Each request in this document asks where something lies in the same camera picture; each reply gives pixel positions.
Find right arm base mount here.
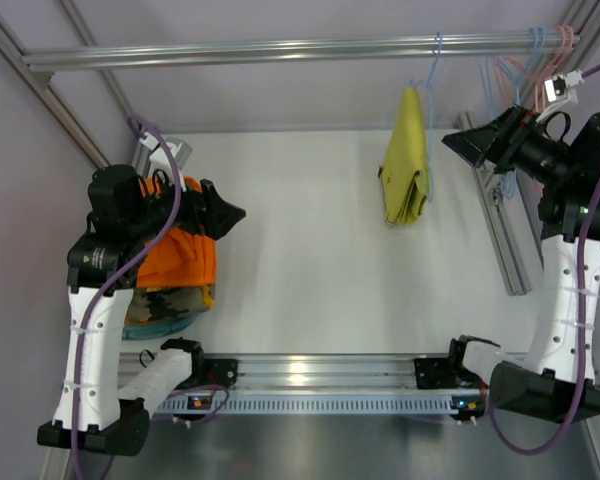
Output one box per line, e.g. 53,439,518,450
414,357,461,390

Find orange garment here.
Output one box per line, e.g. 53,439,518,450
134,175,217,309

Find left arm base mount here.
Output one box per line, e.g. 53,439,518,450
190,352,239,388

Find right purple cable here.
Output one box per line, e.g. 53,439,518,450
488,49,600,456

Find slotted grey cable duct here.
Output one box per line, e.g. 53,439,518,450
154,392,486,417

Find yellow-green trousers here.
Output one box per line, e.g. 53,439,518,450
379,87,429,226

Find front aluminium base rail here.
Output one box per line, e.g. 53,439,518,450
114,352,531,394

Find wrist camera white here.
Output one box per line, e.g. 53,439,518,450
139,134,192,187
537,70,584,122

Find teal laundry basket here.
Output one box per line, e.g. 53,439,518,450
122,314,197,341

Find light blue wire hanger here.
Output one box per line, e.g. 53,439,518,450
409,31,444,203

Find pink spare hangers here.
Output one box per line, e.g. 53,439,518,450
516,25,576,112

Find top aluminium hanging rail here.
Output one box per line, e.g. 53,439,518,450
20,29,581,69

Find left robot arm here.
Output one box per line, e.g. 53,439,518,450
37,165,246,456

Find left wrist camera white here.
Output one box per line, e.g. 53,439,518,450
139,134,192,187

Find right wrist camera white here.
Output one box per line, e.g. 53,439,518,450
537,70,584,122

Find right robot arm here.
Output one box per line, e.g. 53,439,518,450
442,106,600,423

